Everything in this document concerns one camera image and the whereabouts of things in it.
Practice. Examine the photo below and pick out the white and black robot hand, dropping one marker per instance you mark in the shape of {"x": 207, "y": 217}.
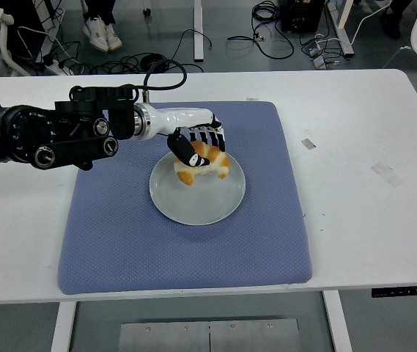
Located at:
{"x": 179, "y": 118}

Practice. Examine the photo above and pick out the golden croissant bread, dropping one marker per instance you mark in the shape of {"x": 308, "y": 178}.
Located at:
{"x": 215, "y": 161}

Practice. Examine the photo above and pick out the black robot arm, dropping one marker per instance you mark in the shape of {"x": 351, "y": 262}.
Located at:
{"x": 28, "y": 128}

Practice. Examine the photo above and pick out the round grey plate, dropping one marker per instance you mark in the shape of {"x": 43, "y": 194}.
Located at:
{"x": 201, "y": 205}

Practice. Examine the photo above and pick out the person's white shoe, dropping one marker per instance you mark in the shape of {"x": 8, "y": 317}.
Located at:
{"x": 95, "y": 32}
{"x": 113, "y": 37}

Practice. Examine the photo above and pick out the black caster wheel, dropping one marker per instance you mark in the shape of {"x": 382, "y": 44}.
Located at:
{"x": 146, "y": 11}

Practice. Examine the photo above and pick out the small grey tape piece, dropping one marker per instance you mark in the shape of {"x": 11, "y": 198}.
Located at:
{"x": 308, "y": 143}

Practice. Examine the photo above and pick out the person's legs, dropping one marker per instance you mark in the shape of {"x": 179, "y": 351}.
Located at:
{"x": 100, "y": 8}

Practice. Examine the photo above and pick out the blue quilted mat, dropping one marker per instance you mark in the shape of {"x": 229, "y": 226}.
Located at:
{"x": 193, "y": 256}

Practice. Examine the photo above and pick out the grey power adapter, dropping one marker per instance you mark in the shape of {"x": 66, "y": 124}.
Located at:
{"x": 319, "y": 63}

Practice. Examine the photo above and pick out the black equipment box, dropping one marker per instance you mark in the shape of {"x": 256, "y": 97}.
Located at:
{"x": 301, "y": 14}

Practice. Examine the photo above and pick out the white office chair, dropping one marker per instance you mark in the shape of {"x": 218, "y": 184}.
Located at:
{"x": 4, "y": 47}

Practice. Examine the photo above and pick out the large clear tape piece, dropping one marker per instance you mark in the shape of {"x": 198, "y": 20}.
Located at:
{"x": 386, "y": 174}

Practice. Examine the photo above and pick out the person's black shoe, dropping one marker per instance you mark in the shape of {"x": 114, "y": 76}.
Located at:
{"x": 391, "y": 26}

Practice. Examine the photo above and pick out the white table leg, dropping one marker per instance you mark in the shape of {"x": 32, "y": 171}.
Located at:
{"x": 338, "y": 326}
{"x": 63, "y": 326}

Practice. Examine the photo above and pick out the black table control panel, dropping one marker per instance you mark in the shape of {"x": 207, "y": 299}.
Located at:
{"x": 406, "y": 291}

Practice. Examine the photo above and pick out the white desk frame foot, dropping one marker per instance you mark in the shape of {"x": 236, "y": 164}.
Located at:
{"x": 198, "y": 33}
{"x": 343, "y": 29}

